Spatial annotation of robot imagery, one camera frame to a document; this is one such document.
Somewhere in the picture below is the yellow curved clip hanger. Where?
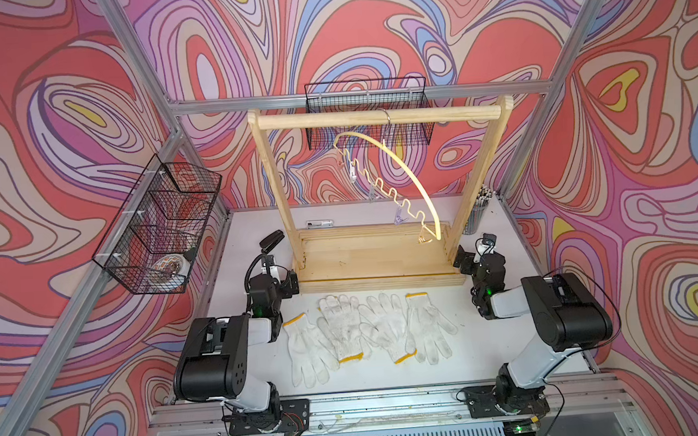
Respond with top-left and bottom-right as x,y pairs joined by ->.
333,131 -> 444,245

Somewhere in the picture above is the white glove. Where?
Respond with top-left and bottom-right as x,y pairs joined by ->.
358,293 -> 416,364
317,294 -> 373,364
283,314 -> 340,389
406,292 -> 458,365

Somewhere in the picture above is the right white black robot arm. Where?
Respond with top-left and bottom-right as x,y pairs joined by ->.
454,245 -> 614,412

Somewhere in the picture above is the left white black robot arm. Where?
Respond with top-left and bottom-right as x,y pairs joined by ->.
173,271 -> 300,416

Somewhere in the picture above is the mesh pencil cup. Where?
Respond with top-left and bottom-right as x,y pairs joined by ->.
463,186 -> 493,236

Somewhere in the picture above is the white stapler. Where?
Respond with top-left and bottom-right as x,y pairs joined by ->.
306,219 -> 335,230

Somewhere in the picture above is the tape roll in basket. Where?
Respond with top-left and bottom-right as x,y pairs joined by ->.
148,254 -> 191,290

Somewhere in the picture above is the purple clothes peg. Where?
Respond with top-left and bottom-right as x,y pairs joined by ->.
393,210 -> 406,225

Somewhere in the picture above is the wooden hanging rack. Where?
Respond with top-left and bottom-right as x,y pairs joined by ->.
247,95 -> 514,294

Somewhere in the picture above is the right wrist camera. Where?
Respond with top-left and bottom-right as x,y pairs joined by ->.
480,233 -> 497,249

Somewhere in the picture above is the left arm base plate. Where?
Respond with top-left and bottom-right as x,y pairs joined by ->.
223,398 -> 311,436

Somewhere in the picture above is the side black wire basket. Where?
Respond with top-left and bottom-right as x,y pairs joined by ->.
92,155 -> 223,295

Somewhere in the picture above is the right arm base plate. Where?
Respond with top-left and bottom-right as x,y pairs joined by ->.
456,385 -> 550,419

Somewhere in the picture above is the aluminium front rail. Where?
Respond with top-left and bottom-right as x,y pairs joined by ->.
148,374 -> 653,436

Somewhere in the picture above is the back black wire basket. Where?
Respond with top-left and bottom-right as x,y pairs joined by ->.
303,74 -> 436,154

